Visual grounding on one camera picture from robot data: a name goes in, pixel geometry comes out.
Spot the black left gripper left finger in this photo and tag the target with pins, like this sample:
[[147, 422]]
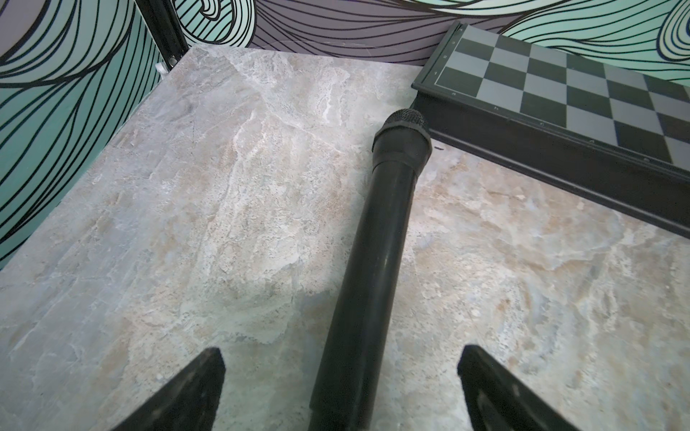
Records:
[[189, 401]]

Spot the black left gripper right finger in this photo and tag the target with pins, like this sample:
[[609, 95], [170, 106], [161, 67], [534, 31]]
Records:
[[496, 400]]

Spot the black microphone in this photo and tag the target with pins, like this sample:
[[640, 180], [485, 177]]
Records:
[[346, 384]]

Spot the black green chessboard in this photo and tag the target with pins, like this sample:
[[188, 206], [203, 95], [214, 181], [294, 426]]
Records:
[[608, 134]]

